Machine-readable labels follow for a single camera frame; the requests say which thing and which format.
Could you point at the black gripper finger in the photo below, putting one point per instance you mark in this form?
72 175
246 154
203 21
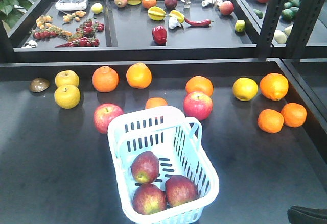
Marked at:
299 215

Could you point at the light blue plastic basket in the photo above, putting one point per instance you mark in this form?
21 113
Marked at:
176 141

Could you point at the small tangerine left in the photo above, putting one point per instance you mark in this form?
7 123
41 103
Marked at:
270 121

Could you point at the small tangerine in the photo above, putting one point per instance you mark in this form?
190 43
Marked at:
294 114
270 121

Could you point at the small tangerine right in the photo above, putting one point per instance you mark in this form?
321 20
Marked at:
294 114

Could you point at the large orange right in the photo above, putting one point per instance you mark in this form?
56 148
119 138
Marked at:
274 86

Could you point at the yellow round citrus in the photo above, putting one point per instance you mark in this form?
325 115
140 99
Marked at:
244 89

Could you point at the pink red apple centre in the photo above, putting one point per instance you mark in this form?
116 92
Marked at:
197 104

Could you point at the pink red apple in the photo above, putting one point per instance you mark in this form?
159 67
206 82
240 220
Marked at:
104 114
197 104

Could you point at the black wood produce display stand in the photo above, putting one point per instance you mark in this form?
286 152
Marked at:
56 167

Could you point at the orange behind centre apple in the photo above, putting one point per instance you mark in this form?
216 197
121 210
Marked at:
199 83

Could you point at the white pear large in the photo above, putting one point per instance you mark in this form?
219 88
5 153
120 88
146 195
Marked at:
280 37

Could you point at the small orange left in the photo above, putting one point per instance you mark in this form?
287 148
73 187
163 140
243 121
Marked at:
155 102

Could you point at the red chili pepper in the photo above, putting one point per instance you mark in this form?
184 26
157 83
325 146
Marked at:
202 23

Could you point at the pink red apple left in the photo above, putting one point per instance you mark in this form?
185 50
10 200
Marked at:
104 114

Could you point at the red bell pepper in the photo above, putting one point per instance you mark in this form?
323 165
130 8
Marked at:
159 34

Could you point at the white garlic bulb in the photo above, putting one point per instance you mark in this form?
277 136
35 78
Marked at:
174 23

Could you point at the orange back left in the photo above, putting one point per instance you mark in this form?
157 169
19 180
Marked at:
105 79

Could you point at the yellow pear apple lower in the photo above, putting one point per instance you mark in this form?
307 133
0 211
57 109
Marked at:
67 96

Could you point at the yellow pear apple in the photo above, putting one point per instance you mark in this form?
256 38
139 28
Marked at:
67 77
67 96

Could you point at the yellow pear apple upper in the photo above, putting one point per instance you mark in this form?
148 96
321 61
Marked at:
67 77

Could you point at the brown mushroom cap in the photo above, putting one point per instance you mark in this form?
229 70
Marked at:
39 84

